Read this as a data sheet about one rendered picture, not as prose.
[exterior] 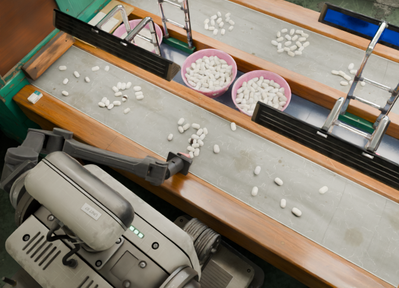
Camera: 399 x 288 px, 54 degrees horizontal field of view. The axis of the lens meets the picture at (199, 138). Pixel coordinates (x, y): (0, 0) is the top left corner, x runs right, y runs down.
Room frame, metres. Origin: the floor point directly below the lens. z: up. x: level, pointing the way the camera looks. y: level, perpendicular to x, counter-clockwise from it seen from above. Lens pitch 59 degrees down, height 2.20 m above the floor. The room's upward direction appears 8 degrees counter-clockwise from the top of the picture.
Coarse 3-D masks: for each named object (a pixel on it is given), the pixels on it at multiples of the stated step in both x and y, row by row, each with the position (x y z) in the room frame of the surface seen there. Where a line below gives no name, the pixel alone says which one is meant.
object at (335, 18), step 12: (324, 12) 1.18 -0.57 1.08; (336, 12) 1.15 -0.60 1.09; (348, 12) 1.13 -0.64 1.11; (336, 24) 1.12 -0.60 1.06; (348, 24) 1.10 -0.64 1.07; (360, 24) 1.08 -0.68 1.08; (372, 24) 1.06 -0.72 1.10; (360, 36) 1.06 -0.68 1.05; (372, 36) 1.03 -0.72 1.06; (384, 36) 1.01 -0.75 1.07; (396, 36) 1.00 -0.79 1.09; (396, 48) 0.97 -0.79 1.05
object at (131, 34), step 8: (120, 8) 1.34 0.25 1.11; (104, 16) 1.29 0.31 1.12; (112, 16) 1.30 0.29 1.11; (96, 24) 1.24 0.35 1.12; (128, 24) 1.35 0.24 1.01; (144, 24) 1.22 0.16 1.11; (152, 24) 1.25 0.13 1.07; (96, 32) 1.22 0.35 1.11; (128, 32) 1.35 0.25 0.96; (136, 32) 1.18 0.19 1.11; (152, 32) 1.25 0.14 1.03; (128, 40) 1.14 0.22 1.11; (152, 40) 1.27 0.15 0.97
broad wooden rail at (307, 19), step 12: (228, 0) 1.73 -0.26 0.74; (240, 0) 1.69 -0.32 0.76; (252, 0) 1.68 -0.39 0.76; (264, 0) 1.66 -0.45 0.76; (276, 0) 1.65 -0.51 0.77; (264, 12) 1.59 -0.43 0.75; (276, 12) 1.56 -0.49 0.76; (288, 12) 1.55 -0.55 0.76; (300, 12) 1.53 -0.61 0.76; (312, 12) 1.52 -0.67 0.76; (300, 24) 1.46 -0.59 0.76; (312, 24) 1.44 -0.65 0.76; (324, 24) 1.43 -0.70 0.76; (336, 36) 1.34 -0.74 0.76; (348, 36) 1.32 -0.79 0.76; (360, 48) 1.25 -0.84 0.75; (384, 48) 1.22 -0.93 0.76; (396, 60) 1.15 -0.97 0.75
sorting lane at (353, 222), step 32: (64, 64) 1.43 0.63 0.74; (96, 64) 1.40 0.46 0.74; (64, 96) 1.22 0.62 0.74; (96, 96) 1.19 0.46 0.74; (128, 96) 1.16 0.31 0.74; (160, 96) 1.14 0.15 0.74; (128, 128) 0.98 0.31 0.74; (160, 128) 0.96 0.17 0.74; (192, 128) 0.93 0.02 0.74; (224, 128) 0.91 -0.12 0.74; (192, 160) 0.77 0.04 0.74; (224, 160) 0.75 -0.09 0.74; (256, 160) 0.73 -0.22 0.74; (288, 160) 0.71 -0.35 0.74; (288, 192) 0.57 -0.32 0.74; (352, 192) 0.54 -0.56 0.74; (288, 224) 0.45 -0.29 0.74; (320, 224) 0.43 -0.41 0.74; (352, 224) 0.41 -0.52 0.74; (384, 224) 0.40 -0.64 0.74; (352, 256) 0.30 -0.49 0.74; (384, 256) 0.28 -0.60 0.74
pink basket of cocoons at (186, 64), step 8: (192, 56) 1.34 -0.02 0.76; (200, 56) 1.35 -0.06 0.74; (224, 56) 1.32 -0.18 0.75; (184, 64) 1.29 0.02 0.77; (232, 64) 1.26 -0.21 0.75; (184, 72) 1.26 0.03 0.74; (184, 80) 1.19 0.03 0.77; (232, 80) 1.15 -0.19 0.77; (192, 88) 1.14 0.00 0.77; (224, 88) 1.13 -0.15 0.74; (208, 96) 1.13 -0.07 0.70; (216, 96) 1.13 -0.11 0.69
